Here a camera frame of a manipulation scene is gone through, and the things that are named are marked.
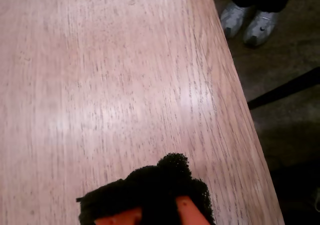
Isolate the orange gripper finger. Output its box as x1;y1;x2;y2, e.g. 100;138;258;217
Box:
76;164;177;225
156;152;216;225

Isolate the white shoe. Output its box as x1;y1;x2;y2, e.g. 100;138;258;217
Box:
242;9;280;47
219;1;251;39

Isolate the black metal bar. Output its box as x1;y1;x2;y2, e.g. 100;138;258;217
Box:
247;66;320;111

